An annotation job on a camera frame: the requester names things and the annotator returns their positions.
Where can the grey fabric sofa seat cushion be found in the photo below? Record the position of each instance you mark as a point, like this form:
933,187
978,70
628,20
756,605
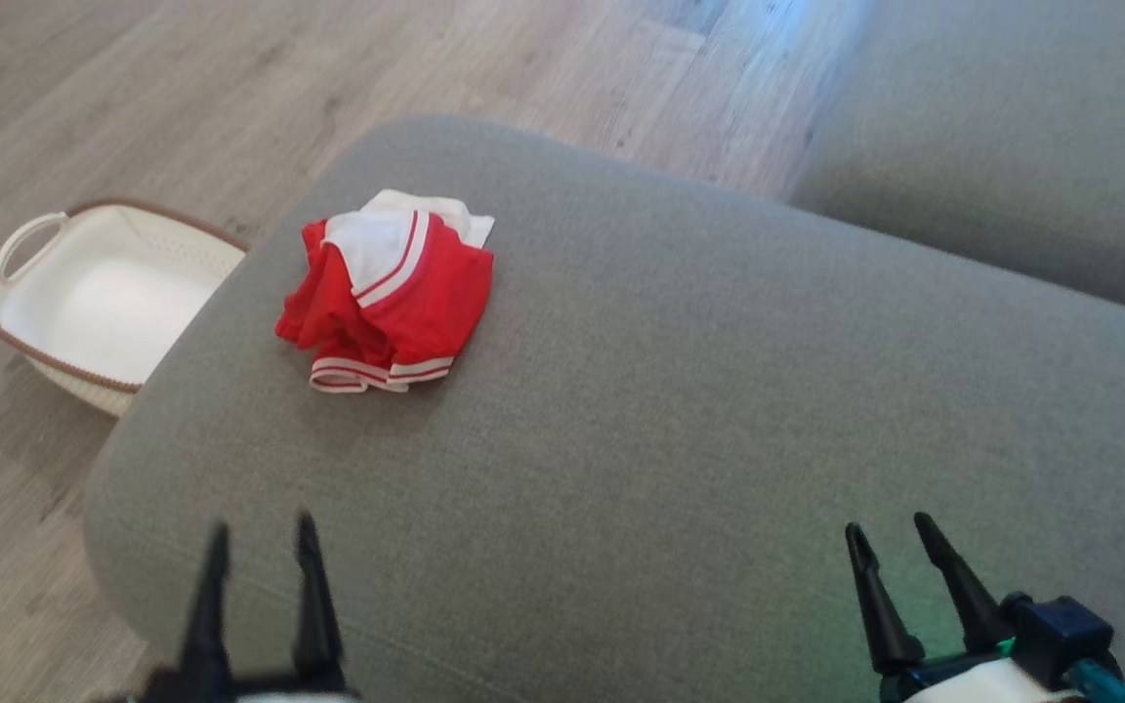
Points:
670,439

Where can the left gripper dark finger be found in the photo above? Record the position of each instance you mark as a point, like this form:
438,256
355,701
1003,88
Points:
316,635
209,635

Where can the white laundry basket brown rim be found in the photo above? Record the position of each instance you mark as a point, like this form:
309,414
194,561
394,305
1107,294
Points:
104,303

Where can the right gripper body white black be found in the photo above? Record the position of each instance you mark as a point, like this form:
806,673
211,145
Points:
973,683

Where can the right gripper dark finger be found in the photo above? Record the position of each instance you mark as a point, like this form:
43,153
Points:
973,605
890,625

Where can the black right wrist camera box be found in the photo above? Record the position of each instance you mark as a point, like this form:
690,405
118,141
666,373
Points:
1061,625

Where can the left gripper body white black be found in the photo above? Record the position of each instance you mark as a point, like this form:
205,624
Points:
230,691

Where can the red white striped t-shirt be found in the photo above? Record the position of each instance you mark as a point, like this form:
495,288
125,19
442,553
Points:
426,303

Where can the grey neighbouring sofa cushion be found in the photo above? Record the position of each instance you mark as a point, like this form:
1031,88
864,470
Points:
1012,127

